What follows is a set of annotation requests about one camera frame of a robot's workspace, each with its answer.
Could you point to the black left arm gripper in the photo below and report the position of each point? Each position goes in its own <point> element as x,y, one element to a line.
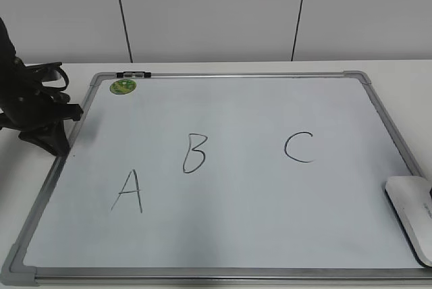
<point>32,97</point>

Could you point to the white rectangular whiteboard eraser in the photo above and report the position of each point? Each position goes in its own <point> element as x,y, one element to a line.
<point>411,199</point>

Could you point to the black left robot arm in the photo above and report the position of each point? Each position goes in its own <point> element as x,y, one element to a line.
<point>5,69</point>

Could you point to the green round magnet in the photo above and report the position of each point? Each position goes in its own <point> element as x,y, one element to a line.
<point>122,87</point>

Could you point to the grey framed whiteboard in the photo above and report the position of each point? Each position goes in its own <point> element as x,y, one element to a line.
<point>223,178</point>

